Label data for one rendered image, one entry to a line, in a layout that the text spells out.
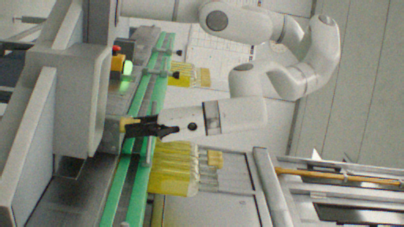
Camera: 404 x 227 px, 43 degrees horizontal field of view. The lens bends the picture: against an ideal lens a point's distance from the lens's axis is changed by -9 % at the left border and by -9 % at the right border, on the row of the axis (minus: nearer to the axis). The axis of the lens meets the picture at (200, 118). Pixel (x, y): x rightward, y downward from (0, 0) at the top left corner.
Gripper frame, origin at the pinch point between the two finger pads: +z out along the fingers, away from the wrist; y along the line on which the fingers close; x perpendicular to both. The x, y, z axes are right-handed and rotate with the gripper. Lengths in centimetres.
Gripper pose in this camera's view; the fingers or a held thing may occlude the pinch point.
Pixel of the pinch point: (135, 127)
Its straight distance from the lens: 120.9
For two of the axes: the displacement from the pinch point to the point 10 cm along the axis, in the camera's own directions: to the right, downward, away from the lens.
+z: -9.9, 1.2, 0.1
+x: -1.2, -9.5, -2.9
